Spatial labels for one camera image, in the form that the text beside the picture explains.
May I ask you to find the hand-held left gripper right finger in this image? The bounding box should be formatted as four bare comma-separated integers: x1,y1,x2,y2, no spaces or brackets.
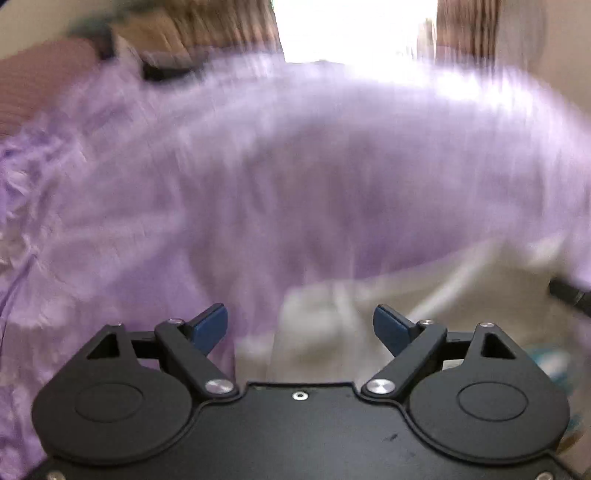
362,305,518,398

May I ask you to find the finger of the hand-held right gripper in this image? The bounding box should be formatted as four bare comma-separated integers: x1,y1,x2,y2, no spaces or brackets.
547,277,591,319

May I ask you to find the white printed t-shirt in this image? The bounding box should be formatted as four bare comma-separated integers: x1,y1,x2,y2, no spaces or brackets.
233,235,591,439

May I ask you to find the pink pillow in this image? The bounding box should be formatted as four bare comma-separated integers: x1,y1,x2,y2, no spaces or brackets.
0,39,105,139

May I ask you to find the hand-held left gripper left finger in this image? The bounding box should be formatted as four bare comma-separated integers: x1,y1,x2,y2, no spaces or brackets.
87,303,236,397

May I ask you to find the dark cloth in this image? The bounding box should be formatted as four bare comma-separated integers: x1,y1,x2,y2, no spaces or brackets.
141,59,200,85

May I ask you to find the purple bed sheet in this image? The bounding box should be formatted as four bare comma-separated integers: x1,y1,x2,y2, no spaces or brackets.
0,48,591,480

